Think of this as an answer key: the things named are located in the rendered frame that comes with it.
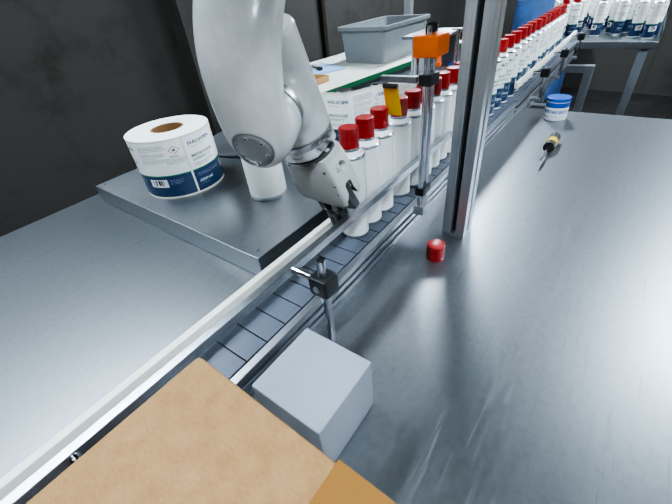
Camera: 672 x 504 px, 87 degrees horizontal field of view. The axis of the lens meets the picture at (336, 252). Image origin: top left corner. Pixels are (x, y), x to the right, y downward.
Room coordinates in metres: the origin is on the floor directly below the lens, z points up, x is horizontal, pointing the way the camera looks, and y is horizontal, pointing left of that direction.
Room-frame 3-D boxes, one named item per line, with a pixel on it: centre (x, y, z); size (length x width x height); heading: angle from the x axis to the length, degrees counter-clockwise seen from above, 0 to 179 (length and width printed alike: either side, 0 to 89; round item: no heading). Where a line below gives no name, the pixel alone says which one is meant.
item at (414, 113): (0.75, -0.19, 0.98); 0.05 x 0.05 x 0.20
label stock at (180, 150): (0.92, 0.38, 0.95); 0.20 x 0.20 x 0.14
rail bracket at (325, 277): (0.37, 0.04, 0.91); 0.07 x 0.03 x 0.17; 50
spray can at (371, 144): (0.62, -0.08, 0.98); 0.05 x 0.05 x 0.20
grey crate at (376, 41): (2.91, -0.53, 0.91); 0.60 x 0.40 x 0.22; 136
